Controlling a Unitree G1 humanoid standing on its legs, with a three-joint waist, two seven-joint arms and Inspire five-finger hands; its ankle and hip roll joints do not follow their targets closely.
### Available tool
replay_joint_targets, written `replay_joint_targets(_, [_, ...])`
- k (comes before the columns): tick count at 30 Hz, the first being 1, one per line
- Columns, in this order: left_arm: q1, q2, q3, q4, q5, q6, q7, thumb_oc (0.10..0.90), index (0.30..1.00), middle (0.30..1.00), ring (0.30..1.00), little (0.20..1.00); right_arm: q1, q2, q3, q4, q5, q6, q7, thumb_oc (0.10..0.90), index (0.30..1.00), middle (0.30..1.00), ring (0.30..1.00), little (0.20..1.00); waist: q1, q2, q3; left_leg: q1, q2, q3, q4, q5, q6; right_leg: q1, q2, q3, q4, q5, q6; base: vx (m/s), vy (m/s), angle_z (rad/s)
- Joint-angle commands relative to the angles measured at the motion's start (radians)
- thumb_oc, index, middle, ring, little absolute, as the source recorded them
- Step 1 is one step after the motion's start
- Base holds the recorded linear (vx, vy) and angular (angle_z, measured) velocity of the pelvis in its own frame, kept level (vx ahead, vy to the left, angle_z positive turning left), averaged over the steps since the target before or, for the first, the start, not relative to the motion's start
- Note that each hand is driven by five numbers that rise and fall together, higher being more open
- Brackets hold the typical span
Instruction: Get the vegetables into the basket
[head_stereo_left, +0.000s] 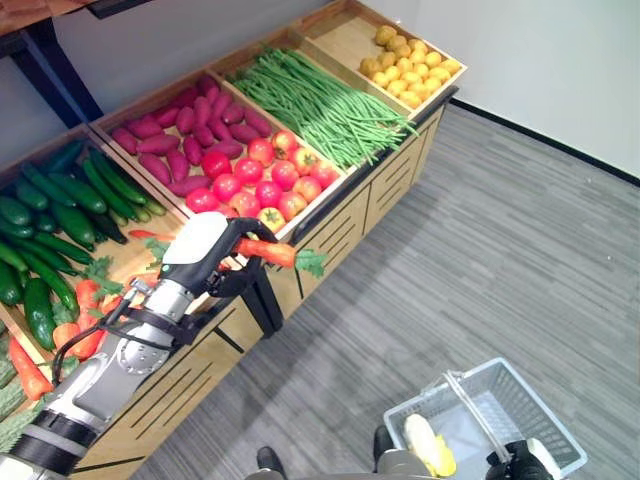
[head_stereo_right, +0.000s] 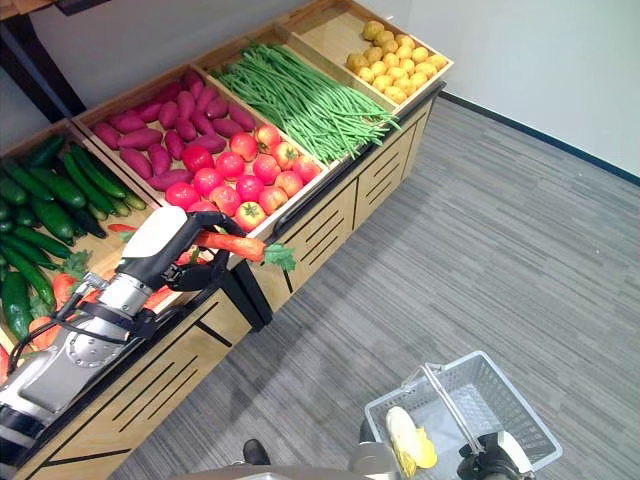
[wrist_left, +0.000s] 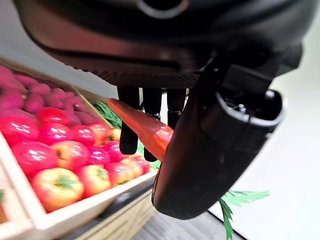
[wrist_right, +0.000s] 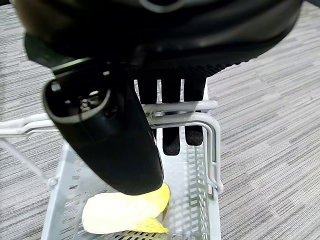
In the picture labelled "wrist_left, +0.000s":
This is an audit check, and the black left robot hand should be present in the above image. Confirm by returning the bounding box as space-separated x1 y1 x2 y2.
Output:
12 0 320 221

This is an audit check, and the orange carrot with green leaves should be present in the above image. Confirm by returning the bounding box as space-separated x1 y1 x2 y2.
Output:
107 98 271 240

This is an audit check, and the pile of long green vegetables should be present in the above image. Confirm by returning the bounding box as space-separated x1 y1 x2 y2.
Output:
91 100 123 130

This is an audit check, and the slatted wooden stand board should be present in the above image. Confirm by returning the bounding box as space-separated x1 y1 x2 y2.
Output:
81 188 158 240

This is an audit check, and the purple sweet potato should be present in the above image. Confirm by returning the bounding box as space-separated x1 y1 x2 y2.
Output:
43 94 65 110
0 107 38 125
51 87 67 101
0 78 27 95
74 111 97 126
24 93 45 114
73 102 92 115
0 89 25 110
62 96 83 108
0 66 15 82
63 111 82 127
14 74 38 87
29 83 52 96

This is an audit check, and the wooden green vegetable crate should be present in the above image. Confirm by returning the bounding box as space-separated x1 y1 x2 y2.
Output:
74 86 123 130

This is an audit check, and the wooden tomato crate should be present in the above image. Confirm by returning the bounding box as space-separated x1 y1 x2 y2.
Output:
0 84 161 240

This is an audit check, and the large yellow-red tomato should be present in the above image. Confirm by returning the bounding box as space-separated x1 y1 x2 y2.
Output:
31 167 85 213

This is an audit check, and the large red tomato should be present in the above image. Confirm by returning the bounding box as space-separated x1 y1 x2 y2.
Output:
11 141 58 180
0 116 40 146

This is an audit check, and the wooden sweet potato crate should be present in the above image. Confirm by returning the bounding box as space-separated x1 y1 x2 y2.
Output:
0 57 111 128

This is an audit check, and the wooden crate with orange produce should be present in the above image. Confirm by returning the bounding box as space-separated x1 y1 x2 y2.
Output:
0 162 35 240

